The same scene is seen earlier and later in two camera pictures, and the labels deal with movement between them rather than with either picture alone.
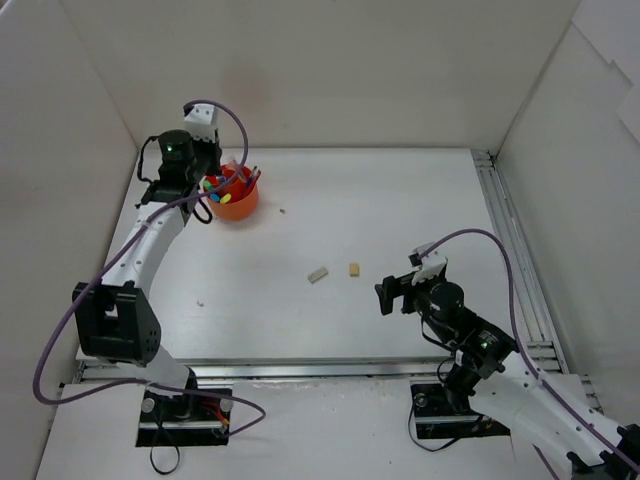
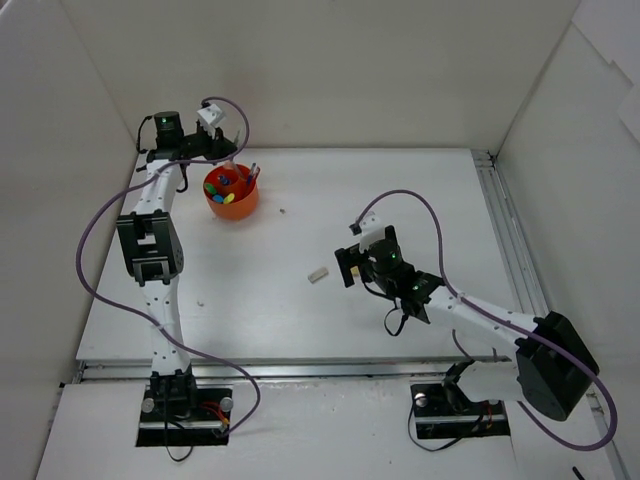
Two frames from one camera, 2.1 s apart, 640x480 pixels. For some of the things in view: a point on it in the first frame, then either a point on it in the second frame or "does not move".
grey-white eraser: x=317 y=274 does not move
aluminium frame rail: x=536 y=316 does not move
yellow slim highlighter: x=237 y=170 does not move
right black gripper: x=406 y=293 to x=347 y=266
